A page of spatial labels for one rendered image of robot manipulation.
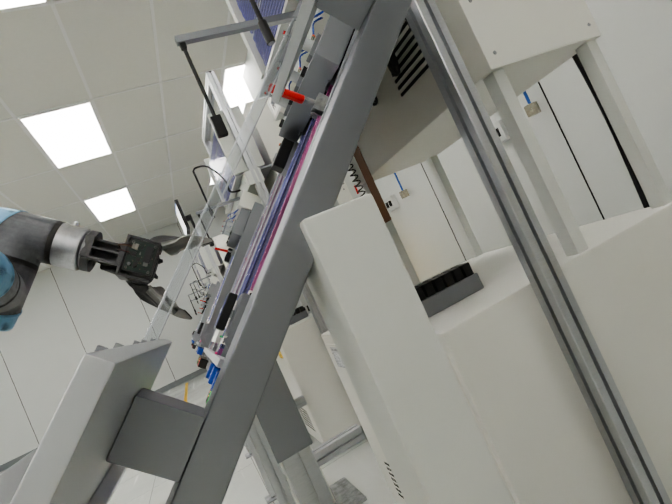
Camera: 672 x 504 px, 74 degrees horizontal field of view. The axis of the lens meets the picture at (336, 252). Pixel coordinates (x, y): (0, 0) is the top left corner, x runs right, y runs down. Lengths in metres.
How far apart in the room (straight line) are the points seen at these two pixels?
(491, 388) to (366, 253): 0.50
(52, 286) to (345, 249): 9.53
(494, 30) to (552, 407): 0.69
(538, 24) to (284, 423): 0.88
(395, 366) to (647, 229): 0.82
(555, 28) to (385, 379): 0.90
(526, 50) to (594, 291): 0.48
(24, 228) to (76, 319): 8.81
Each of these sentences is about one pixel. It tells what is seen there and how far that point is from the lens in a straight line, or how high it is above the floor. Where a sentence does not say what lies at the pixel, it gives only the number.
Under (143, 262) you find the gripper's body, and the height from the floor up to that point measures 0.92.
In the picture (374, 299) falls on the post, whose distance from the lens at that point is 0.32.
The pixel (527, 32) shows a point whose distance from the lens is 1.05.
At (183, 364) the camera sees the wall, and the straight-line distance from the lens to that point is 9.46.
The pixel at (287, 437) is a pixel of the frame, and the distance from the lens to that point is 0.61.
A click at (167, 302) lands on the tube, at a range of 0.43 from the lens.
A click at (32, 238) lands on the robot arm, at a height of 1.02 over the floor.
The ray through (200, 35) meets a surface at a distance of 1.07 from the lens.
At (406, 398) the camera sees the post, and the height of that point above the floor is 0.68.
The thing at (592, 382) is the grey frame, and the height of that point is 0.44.
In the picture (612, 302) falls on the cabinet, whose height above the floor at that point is 0.51.
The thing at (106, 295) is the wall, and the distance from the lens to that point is 9.60.
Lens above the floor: 0.78
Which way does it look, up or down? 2 degrees up
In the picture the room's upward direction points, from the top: 24 degrees counter-clockwise
